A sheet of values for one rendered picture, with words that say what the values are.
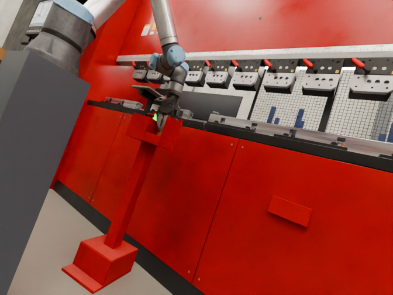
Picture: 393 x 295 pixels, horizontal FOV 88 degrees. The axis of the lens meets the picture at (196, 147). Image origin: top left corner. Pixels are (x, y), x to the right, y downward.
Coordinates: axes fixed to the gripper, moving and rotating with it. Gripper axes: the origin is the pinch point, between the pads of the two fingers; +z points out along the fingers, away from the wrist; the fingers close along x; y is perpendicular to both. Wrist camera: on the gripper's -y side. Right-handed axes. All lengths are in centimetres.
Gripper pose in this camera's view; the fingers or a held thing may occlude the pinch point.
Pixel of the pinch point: (159, 129)
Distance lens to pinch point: 103.7
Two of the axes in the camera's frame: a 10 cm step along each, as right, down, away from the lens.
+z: -3.0, 9.5, 0.0
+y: 3.5, 1.1, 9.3
